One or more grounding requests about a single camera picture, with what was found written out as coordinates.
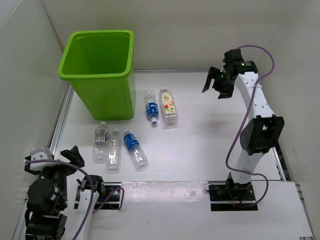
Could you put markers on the clear bottle blue white label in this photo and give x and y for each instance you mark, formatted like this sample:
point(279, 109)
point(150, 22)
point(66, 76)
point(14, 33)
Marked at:
point(100, 145)

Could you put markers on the blue label water bottle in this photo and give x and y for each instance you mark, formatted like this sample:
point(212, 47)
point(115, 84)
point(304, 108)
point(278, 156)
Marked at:
point(135, 150)

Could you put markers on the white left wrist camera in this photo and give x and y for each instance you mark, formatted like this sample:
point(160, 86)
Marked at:
point(43, 153)

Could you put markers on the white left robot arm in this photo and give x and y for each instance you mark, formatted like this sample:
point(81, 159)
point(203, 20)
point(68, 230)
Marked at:
point(48, 195)

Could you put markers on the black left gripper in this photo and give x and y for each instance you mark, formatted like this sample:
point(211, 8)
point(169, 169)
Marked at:
point(74, 155)

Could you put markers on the green plastic bin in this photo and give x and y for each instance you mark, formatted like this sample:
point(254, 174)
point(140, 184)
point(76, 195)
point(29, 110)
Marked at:
point(98, 64)

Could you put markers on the white label juice bottle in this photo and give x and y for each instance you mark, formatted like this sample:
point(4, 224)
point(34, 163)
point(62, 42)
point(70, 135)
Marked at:
point(168, 107)

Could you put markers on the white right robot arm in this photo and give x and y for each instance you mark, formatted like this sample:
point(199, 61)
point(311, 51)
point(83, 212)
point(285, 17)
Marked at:
point(261, 127)

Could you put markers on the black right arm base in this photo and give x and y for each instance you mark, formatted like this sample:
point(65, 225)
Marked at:
point(223, 199)

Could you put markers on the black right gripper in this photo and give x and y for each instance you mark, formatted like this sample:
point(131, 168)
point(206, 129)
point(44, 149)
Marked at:
point(225, 92)

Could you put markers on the clear unlabelled plastic bottle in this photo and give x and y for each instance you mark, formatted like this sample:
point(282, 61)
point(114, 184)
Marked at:
point(114, 152)

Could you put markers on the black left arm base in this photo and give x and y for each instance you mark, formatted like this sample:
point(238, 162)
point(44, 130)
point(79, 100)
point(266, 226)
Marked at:
point(113, 197)

